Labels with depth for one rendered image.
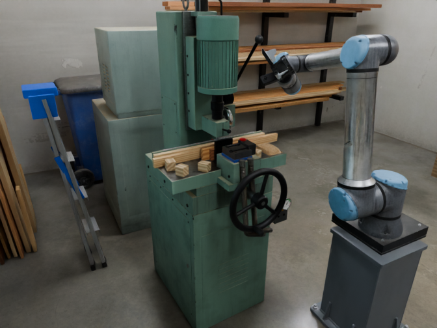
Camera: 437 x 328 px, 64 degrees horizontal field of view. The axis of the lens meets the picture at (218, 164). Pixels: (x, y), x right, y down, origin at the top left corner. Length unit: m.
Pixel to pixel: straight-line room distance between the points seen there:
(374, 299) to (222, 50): 1.28
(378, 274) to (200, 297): 0.83
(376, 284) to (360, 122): 0.73
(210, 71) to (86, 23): 2.36
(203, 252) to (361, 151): 0.82
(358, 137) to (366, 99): 0.15
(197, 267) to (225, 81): 0.86
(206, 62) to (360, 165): 0.75
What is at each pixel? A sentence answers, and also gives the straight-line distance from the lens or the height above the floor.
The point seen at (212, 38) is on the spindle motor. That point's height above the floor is 1.42.
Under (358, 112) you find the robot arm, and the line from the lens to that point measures 1.45.
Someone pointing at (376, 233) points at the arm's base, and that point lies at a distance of 1.73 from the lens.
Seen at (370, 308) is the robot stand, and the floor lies 0.29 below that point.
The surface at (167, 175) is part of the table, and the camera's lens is 1.46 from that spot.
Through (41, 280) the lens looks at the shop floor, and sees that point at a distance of 2.51.
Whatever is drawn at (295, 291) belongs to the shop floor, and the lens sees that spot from 2.25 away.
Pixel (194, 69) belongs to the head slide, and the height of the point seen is 1.29.
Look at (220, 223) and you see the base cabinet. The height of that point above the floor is 0.63.
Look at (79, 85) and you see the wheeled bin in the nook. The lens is 3.15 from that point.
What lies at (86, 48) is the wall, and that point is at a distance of 3.72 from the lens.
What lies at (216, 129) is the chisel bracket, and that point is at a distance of 1.56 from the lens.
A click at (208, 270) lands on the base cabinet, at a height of 0.38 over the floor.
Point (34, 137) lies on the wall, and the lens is 3.85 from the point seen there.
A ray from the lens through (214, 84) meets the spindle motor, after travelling 1.48.
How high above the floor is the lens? 1.53
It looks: 24 degrees down
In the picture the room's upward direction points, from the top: straight up
